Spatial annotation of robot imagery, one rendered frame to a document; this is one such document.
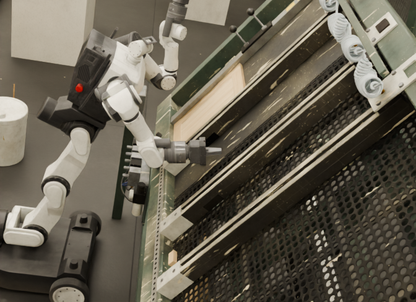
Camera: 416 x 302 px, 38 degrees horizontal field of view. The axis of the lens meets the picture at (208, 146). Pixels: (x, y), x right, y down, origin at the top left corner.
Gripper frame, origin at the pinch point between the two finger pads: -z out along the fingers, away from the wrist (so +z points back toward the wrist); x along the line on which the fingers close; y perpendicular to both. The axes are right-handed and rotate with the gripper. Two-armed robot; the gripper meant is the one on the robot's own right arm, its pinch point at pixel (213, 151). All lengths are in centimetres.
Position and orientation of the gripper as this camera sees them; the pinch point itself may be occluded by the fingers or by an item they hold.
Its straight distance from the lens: 234.2
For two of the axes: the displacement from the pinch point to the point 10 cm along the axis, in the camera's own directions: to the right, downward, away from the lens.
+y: -0.3, -5.7, 8.2
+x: -0.1, -8.2, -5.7
